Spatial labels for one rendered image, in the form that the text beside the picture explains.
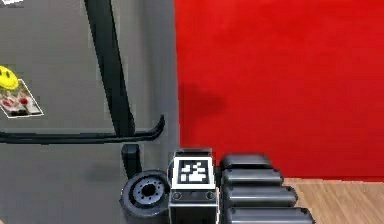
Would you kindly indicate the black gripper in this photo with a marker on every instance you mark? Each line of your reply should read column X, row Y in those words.
column 146, row 195

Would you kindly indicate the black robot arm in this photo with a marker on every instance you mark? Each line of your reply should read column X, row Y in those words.
column 246, row 193

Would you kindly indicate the grey fridge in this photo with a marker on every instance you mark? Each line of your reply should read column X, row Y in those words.
column 66, row 100

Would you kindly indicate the white photo with red spots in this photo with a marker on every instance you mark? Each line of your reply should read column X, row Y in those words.
column 21, row 101

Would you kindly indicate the yellow smiley magnet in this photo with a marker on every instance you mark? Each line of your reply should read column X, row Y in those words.
column 7, row 78

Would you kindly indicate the white paper note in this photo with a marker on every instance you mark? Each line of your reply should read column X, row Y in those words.
column 11, row 2

